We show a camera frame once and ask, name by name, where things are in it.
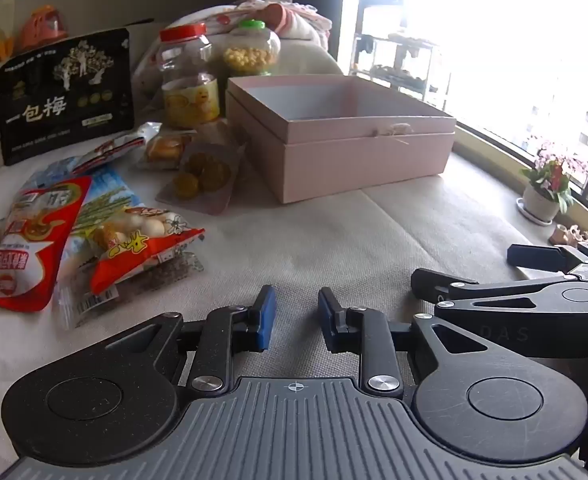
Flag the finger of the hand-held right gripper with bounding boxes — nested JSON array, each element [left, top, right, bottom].
[[507, 242, 588, 276], [411, 268, 588, 319]]

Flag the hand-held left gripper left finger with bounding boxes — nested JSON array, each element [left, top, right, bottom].
[[104, 285, 278, 396]]

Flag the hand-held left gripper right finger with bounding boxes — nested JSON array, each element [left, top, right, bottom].
[[318, 287, 495, 397]]

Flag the clear candy packet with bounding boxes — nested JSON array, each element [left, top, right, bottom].
[[56, 250, 205, 331]]

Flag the pink cardboard box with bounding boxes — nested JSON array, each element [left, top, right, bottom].
[[225, 74, 457, 205]]

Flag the orange-red egg snack packet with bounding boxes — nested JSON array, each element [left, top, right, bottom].
[[84, 207, 206, 297]]

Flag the clear packet of brown balls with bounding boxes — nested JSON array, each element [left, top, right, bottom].
[[156, 141, 245, 216]]

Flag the blue seaweed snack bag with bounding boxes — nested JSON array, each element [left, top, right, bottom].
[[21, 157, 139, 261]]

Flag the red and white snack bag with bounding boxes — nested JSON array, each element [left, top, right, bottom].
[[0, 176, 93, 312]]

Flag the small beige figurine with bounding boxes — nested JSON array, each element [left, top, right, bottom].
[[549, 225, 588, 247]]

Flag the potted pink flowers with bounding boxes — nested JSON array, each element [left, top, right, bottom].
[[516, 142, 588, 226]]

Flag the small cake packet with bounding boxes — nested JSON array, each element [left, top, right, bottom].
[[136, 130, 197, 170]]

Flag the metal drying rack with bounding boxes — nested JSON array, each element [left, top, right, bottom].
[[351, 32, 452, 106]]

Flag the red-lid clear plastic jar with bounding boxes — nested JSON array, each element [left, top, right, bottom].
[[159, 23, 221, 129]]

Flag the green-lid clear plastic jar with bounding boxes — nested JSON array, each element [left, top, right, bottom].
[[217, 19, 281, 77]]

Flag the floral blanket pile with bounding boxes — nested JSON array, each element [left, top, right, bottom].
[[134, 0, 342, 106]]

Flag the black plum bag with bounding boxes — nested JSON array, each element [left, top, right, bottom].
[[0, 28, 135, 167]]

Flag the orange toy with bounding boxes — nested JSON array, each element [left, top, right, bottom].
[[21, 5, 69, 51]]

